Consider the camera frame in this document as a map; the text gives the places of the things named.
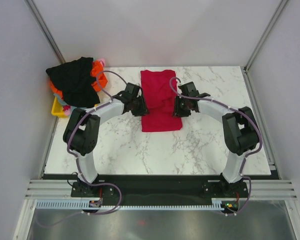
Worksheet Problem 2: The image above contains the crimson red t shirt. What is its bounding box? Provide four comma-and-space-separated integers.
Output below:
140, 69, 183, 133

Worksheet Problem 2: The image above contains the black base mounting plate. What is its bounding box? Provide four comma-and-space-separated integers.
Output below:
77, 174, 248, 205

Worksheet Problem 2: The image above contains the left aluminium rail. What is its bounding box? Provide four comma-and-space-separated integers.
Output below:
25, 179, 72, 200

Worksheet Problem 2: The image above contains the yellow plastic basket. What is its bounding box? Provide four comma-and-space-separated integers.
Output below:
51, 96, 71, 118

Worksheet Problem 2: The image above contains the aluminium frame post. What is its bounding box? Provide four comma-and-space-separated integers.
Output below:
241, 0, 290, 75
24, 0, 66, 64

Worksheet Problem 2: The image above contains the black t shirt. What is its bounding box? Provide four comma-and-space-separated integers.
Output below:
45, 57, 100, 108

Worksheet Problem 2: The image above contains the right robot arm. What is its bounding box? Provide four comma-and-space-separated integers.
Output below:
171, 82, 263, 198

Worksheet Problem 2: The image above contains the right aluminium rail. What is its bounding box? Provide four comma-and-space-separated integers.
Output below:
250, 179, 297, 201

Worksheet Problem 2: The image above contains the left aluminium frame post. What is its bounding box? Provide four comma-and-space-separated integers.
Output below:
24, 0, 66, 64

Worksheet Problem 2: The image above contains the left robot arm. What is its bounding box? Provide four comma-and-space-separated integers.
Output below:
63, 82, 149, 197

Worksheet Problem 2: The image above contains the aluminium rail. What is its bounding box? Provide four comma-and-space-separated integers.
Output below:
25, 179, 72, 200
250, 179, 297, 201

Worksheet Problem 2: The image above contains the white slotted cable duct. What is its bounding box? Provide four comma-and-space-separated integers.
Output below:
35, 199, 224, 211

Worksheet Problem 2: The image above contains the pink garment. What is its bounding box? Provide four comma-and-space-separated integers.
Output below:
96, 58, 106, 67

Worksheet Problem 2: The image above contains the grey blue garment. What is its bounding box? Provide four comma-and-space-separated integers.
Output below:
51, 93, 71, 115

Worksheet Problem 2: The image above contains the right aluminium frame post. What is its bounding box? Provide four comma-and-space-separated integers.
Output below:
241, 0, 290, 75

